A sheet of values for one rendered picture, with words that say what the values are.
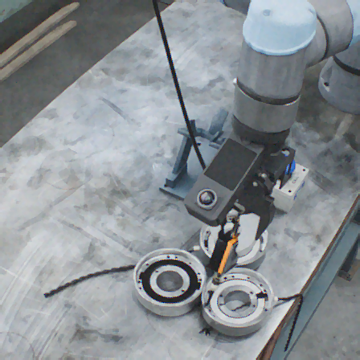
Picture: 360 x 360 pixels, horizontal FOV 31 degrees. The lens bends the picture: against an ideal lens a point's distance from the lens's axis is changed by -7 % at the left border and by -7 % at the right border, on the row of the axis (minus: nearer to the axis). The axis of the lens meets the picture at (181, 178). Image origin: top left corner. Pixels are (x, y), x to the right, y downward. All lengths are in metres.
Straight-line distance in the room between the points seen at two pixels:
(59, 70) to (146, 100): 1.44
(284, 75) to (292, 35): 0.05
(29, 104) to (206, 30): 1.22
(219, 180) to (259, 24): 0.19
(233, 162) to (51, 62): 2.05
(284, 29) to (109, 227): 0.53
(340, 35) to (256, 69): 0.12
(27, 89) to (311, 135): 1.59
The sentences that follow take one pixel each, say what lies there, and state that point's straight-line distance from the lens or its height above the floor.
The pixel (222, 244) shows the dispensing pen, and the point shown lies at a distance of 0.89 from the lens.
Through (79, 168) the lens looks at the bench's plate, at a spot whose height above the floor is 0.80.
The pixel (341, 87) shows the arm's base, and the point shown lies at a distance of 1.31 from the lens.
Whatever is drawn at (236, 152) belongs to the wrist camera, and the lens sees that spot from 0.78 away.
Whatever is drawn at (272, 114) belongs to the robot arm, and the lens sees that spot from 0.74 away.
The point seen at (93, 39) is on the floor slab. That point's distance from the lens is 2.87.
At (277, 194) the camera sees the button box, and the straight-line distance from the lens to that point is 1.11.
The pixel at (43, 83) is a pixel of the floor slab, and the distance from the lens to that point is 2.67.
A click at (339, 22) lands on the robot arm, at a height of 1.24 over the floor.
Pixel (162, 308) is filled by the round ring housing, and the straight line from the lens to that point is 0.96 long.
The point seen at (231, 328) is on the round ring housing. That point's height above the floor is 0.84.
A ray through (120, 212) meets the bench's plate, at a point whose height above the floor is 0.80.
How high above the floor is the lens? 1.65
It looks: 47 degrees down
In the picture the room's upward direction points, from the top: 1 degrees clockwise
